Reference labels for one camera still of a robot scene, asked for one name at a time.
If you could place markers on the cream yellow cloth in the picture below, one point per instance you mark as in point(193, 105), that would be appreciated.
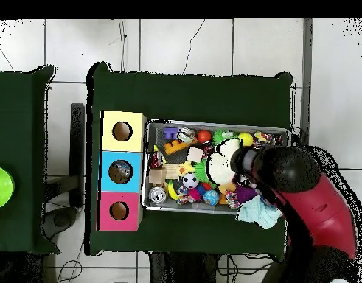
point(221, 168)

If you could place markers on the mint green cloth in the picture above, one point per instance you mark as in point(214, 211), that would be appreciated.
point(257, 213)

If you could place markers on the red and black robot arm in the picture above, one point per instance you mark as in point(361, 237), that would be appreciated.
point(310, 200)

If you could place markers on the wooden box with three holes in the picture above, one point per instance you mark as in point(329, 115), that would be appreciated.
point(136, 132)

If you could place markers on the clear mesh bin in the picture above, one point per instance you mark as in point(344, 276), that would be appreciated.
point(169, 207)

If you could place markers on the crushed silver can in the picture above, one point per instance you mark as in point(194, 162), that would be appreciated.
point(187, 135)

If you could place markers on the green spiky ball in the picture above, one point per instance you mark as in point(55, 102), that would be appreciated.
point(201, 171)
point(221, 135)

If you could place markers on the black and white soccer ball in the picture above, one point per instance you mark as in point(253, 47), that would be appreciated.
point(190, 180)

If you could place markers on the orange red ball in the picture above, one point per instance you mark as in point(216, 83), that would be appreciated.
point(203, 136)

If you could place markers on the dark green table cloth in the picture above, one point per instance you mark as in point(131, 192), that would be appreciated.
point(21, 118)
point(192, 94)

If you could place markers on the plain yellow ball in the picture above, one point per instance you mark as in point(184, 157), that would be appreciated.
point(245, 139)

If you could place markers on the bright green bowl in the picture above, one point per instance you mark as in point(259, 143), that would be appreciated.
point(1, 187)

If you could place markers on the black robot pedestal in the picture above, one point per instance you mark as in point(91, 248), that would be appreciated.
point(180, 271)

